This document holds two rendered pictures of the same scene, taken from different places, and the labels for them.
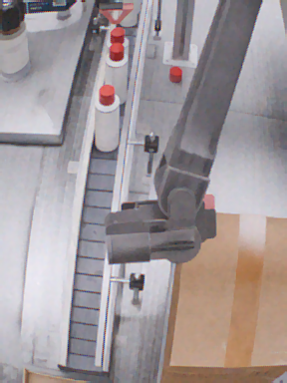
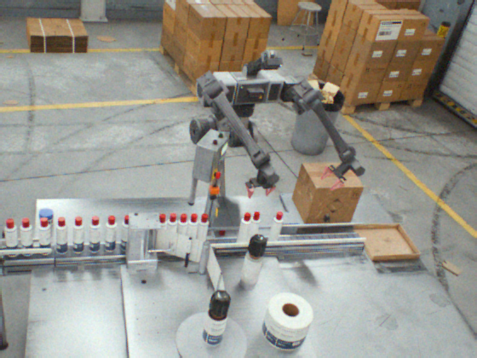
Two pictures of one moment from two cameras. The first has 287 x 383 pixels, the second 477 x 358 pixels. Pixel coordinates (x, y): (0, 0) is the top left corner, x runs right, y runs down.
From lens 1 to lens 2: 2.86 m
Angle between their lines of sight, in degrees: 69
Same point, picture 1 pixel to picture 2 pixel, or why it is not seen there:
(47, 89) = not seen: hidden behind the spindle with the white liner
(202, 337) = (351, 181)
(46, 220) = (307, 262)
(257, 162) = (249, 208)
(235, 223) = (313, 177)
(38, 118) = (271, 265)
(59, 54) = (232, 266)
